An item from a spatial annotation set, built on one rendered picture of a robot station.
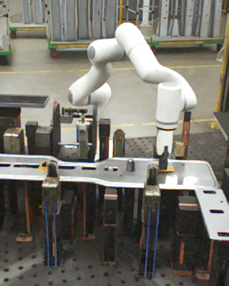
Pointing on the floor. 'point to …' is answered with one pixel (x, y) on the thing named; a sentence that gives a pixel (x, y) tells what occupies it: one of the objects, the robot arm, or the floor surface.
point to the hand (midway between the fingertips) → (163, 163)
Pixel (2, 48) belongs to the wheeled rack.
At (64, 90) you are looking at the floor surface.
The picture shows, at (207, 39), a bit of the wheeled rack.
